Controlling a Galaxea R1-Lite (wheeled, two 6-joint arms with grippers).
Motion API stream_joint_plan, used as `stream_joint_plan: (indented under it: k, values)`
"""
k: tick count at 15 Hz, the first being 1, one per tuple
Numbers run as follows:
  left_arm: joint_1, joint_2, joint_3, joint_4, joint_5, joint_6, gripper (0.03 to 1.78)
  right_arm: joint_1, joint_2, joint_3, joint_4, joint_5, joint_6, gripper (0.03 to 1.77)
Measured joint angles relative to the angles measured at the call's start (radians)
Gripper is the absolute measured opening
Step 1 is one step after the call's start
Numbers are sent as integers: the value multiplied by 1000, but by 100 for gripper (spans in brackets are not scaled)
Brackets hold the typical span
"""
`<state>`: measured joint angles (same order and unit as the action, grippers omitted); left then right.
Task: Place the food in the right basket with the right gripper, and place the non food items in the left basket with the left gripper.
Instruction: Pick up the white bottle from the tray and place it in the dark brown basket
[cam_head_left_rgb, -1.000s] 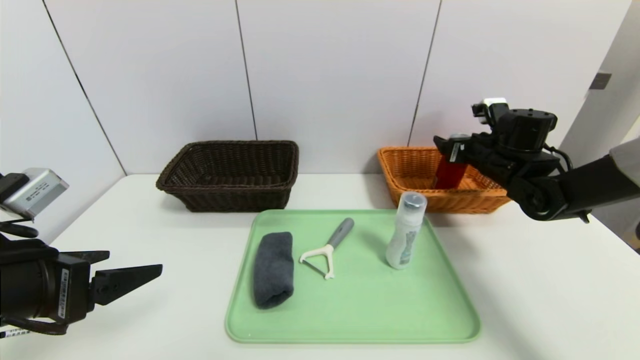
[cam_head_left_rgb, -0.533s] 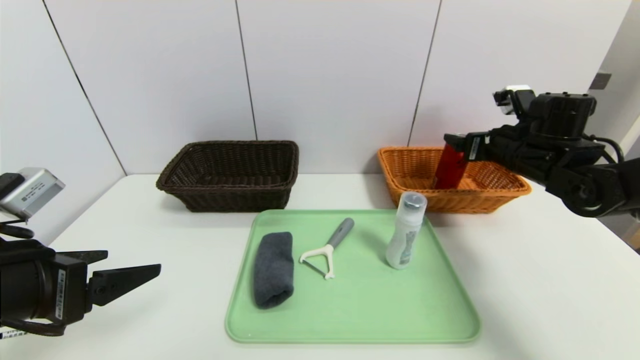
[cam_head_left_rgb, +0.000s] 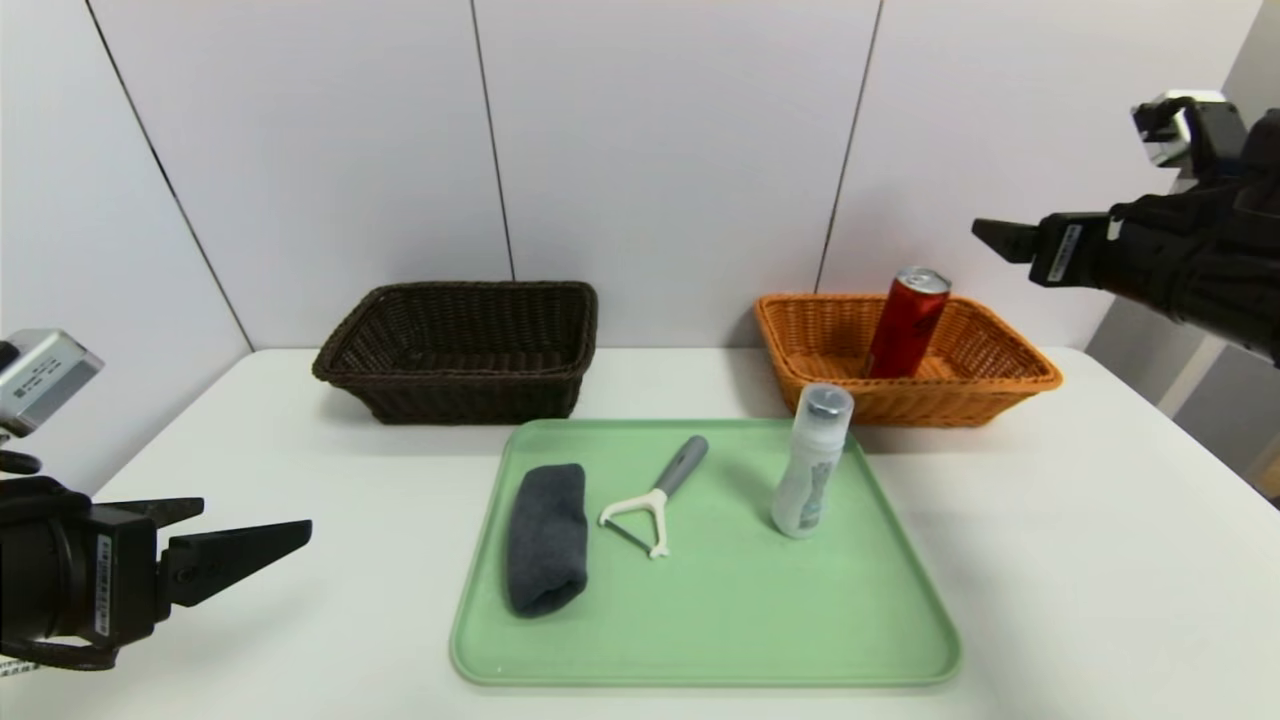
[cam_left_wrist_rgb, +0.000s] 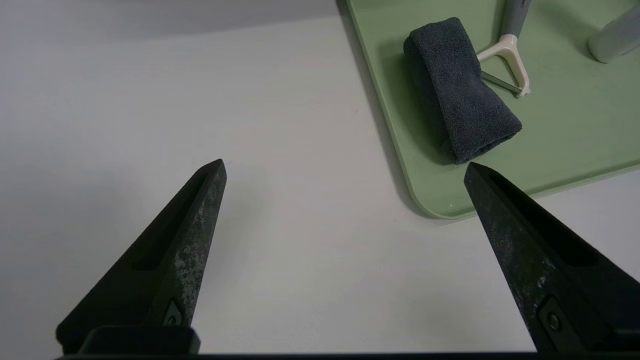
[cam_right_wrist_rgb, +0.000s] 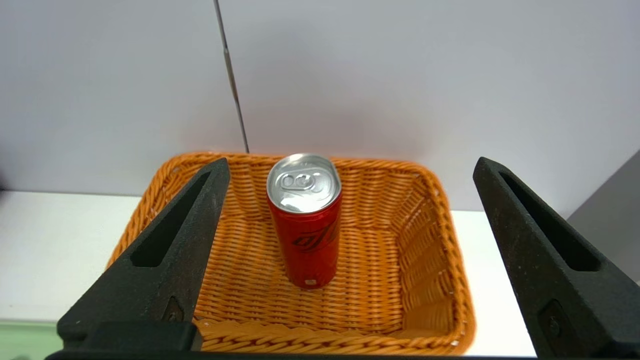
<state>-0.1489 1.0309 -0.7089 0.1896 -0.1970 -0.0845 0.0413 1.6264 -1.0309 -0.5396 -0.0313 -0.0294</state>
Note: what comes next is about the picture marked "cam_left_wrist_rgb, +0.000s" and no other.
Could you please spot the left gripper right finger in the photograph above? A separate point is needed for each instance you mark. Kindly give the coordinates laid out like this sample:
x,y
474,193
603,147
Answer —
x,y
550,280

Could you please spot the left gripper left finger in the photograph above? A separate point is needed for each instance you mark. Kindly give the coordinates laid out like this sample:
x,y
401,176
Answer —
x,y
170,270

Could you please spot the dark grey towel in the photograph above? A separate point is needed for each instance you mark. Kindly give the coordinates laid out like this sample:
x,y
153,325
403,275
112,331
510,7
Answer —
x,y
460,90

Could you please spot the white plastic bottle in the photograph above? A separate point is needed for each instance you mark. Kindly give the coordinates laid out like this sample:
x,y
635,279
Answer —
x,y
617,40

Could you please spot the light green plastic tray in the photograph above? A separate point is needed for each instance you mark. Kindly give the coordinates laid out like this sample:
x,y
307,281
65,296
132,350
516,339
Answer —
x,y
575,140

